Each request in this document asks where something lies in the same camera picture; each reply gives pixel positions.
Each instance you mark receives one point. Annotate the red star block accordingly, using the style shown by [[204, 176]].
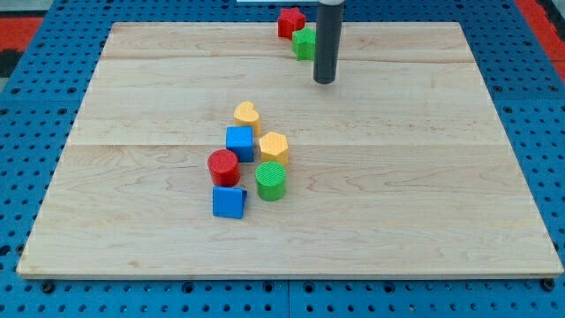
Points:
[[289, 21]]

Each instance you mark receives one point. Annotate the red cylinder block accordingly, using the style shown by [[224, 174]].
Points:
[[223, 167]]

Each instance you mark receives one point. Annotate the green cylinder block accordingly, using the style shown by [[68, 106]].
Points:
[[270, 180]]

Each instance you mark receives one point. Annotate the yellow hexagon block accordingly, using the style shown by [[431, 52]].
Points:
[[274, 148]]

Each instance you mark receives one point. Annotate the blue cube block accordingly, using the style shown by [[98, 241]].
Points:
[[239, 139]]

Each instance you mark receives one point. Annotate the yellow heart block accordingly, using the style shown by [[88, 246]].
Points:
[[245, 114]]

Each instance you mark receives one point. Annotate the light wooden board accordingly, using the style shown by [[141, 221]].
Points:
[[400, 169]]

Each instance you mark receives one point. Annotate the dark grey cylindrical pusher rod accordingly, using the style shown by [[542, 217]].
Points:
[[328, 32]]

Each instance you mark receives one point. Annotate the blue triangular prism block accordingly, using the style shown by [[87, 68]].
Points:
[[229, 202]]

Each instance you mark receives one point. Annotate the green star block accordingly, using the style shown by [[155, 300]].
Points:
[[303, 43]]

